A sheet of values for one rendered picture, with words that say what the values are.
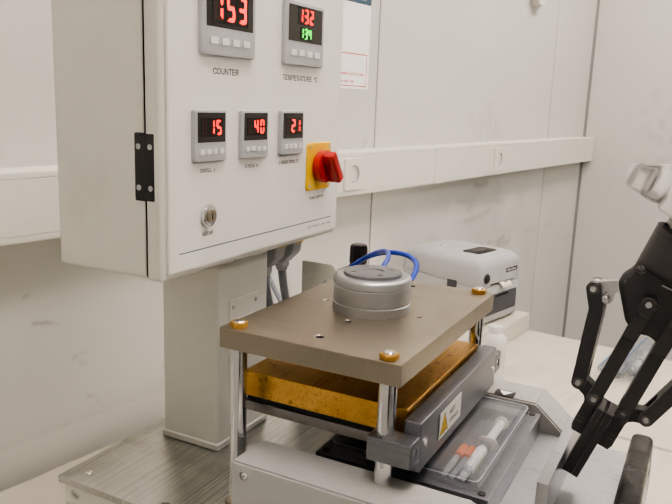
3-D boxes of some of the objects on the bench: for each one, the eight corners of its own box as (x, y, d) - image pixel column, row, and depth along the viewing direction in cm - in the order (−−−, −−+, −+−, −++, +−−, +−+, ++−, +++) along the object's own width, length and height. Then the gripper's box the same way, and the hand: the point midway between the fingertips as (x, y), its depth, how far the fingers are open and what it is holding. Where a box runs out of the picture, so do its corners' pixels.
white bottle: (508, 397, 143) (514, 327, 140) (487, 400, 141) (493, 330, 138) (492, 387, 147) (498, 320, 145) (472, 391, 145) (477, 322, 142)
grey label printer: (398, 308, 186) (401, 244, 183) (441, 295, 201) (445, 235, 198) (481, 330, 170) (486, 260, 167) (521, 314, 185) (527, 249, 182)
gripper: (621, 209, 57) (497, 443, 65) (793, 287, 52) (635, 529, 61) (632, 199, 63) (518, 413, 72) (786, 268, 59) (644, 488, 67)
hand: (589, 437), depth 65 cm, fingers closed, pressing on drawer
